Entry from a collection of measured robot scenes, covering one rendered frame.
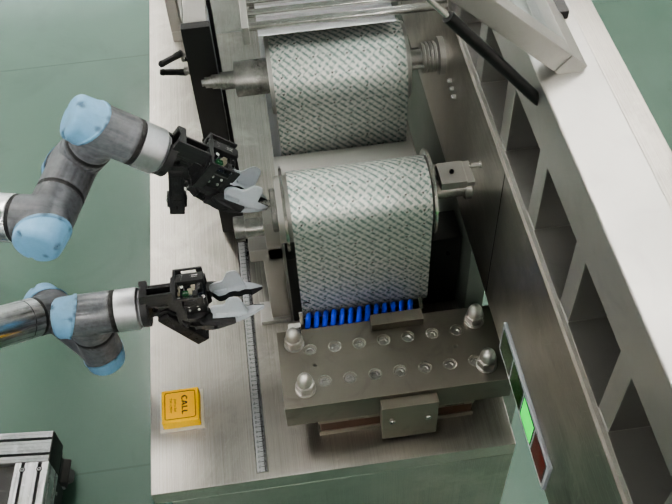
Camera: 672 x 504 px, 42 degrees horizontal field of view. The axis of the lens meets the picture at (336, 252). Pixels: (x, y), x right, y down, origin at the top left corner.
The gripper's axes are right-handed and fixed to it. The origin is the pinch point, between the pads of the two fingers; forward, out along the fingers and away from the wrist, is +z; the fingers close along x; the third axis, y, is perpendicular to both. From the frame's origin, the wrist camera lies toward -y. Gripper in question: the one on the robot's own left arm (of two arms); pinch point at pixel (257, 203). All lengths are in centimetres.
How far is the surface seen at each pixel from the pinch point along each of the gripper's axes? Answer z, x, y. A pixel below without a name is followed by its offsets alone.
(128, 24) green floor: 41, 231, -129
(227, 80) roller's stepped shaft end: -8.3, 21.7, 5.5
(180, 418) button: 6.3, -21.0, -37.3
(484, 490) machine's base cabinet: 63, -34, -17
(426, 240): 24.8, -8.3, 13.9
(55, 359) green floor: 25, 59, -143
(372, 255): 19.1, -8.3, 6.2
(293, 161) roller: 6.4, 10.5, 3.5
